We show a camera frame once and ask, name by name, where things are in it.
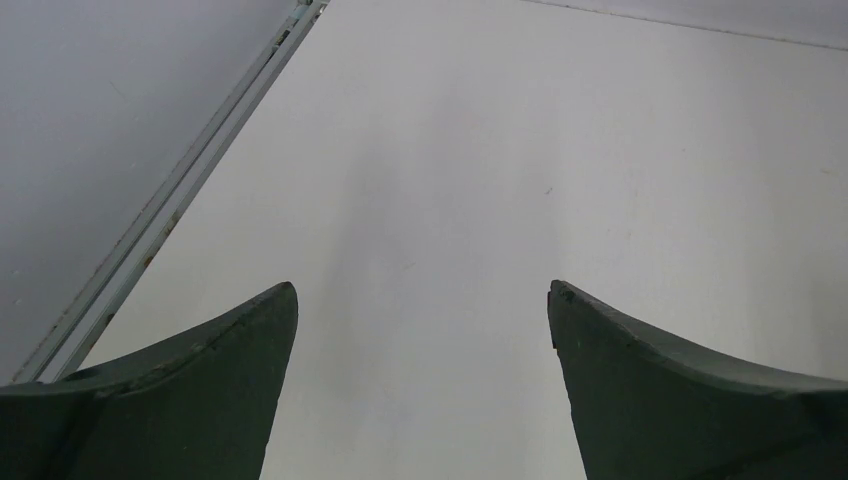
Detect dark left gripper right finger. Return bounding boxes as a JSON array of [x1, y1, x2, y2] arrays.
[[547, 280, 847, 479]]

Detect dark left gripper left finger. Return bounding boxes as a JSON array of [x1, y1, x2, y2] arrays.
[[1, 282, 298, 479]]

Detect aluminium left frame rail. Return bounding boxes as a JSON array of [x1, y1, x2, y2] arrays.
[[1, 1, 326, 385]]

